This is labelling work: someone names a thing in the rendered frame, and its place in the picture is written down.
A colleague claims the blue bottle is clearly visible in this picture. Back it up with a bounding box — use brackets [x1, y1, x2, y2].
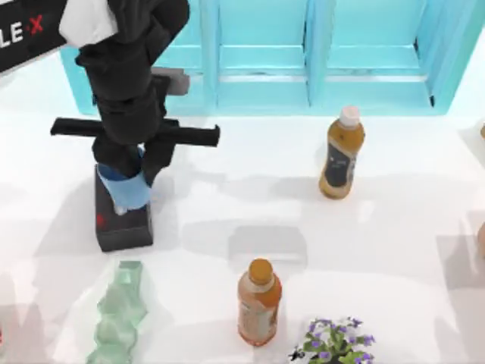
[95, 146, 152, 215]

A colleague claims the black box with red mark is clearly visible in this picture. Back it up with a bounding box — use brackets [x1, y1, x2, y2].
[94, 162, 155, 254]

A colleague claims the orange bottle with orange cap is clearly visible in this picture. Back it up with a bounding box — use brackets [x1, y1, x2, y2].
[236, 257, 283, 347]

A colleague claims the brown bottle with white cap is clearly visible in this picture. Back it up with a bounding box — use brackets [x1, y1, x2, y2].
[318, 105, 368, 200]

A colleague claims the pale grey rounded box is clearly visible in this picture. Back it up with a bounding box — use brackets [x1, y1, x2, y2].
[152, 67, 191, 96]

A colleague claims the light blue rack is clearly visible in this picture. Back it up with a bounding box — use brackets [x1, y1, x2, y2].
[59, 0, 485, 116]

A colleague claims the plant with purple flowers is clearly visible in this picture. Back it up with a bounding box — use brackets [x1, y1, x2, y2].
[289, 315, 377, 364]

